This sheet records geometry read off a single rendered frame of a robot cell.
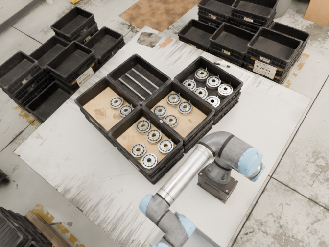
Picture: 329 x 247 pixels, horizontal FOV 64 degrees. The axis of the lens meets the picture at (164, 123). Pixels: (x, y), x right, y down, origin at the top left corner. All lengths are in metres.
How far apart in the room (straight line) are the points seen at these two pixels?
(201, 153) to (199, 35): 2.26
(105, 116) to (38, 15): 2.96
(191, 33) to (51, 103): 1.73
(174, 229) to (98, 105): 1.25
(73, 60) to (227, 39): 1.61
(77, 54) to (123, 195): 1.69
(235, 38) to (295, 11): 1.30
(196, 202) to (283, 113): 0.91
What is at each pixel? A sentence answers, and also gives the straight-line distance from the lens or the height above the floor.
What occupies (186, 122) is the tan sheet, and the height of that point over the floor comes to 0.83.
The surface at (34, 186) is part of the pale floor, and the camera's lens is 2.93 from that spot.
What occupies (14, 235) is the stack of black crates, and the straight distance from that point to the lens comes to 2.29.
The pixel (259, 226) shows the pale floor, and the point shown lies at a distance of 2.48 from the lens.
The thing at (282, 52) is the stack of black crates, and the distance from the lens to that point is 2.80.
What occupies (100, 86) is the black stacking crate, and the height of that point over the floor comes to 0.89.
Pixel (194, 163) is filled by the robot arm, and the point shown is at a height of 1.39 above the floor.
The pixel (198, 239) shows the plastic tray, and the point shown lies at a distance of 1.40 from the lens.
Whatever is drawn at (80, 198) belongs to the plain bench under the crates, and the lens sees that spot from 1.90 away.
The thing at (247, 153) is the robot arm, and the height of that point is 1.42.
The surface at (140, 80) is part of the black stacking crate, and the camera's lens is 2.07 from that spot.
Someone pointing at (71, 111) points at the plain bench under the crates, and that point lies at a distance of 2.24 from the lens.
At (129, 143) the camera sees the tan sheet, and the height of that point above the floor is 0.83.
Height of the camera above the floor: 2.39
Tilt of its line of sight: 59 degrees down
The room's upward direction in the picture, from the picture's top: 11 degrees counter-clockwise
